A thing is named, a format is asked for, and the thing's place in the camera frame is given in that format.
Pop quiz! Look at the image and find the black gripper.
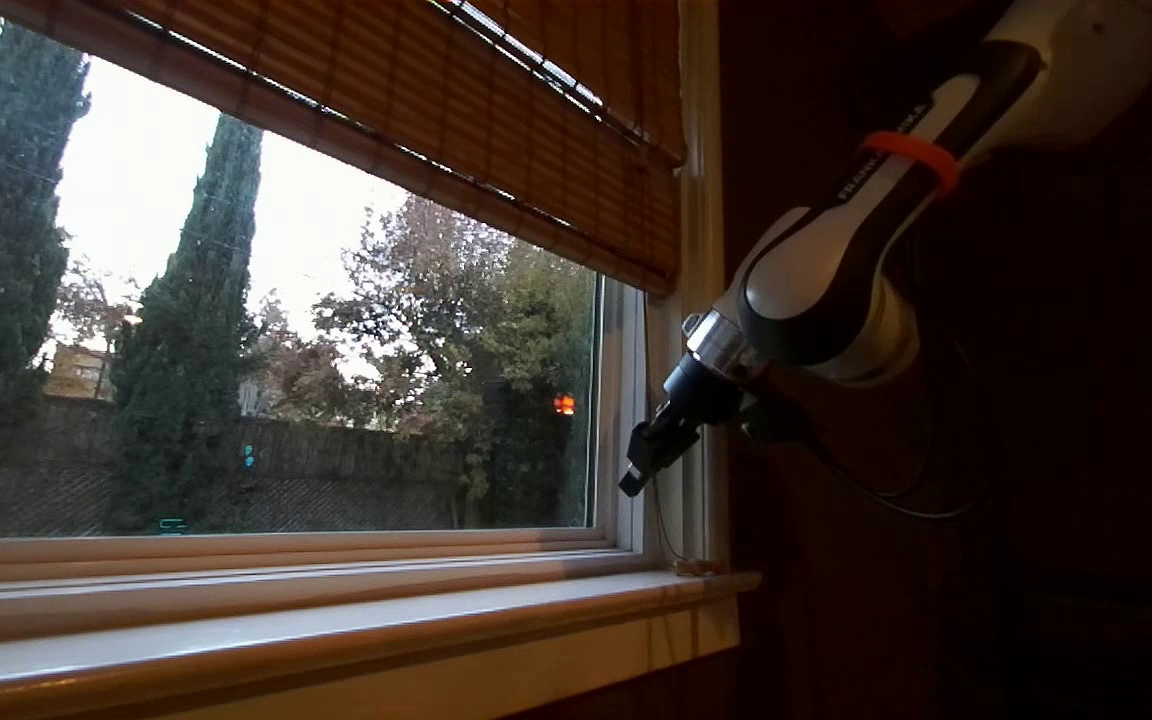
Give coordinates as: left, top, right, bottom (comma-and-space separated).
618, 356, 793, 498

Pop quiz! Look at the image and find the brown bamboo roman blind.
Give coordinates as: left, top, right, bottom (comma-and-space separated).
0, 0, 685, 297

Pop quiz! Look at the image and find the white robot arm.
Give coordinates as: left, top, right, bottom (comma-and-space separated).
618, 0, 1152, 498

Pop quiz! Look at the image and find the orange band on arm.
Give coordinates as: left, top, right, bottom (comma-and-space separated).
859, 132, 960, 195

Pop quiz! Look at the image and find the orange lamp outside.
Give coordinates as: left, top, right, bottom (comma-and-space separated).
553, 391, 580, 420

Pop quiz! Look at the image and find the white window sill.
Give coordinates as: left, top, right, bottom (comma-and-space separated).
0, 571, 755, 720

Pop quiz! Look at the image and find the leafy garden tree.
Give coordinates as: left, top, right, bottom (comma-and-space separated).
317, 195, 600, 530

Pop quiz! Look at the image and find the tall cypress tree middle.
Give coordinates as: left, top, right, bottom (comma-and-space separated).
106, 118, 262, 532

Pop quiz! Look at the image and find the tall cypress tree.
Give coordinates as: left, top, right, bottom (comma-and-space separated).
106, 118, 262, 532
0, 26, 86, 405

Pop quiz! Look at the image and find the tall cypress tree left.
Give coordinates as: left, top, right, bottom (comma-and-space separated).
0, 26, 86, 405

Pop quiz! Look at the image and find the white window frame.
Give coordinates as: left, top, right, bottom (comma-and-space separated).
0, 0, 734, 590

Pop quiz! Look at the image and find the grey garden wall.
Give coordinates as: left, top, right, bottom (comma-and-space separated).
0, 400, 460, 537

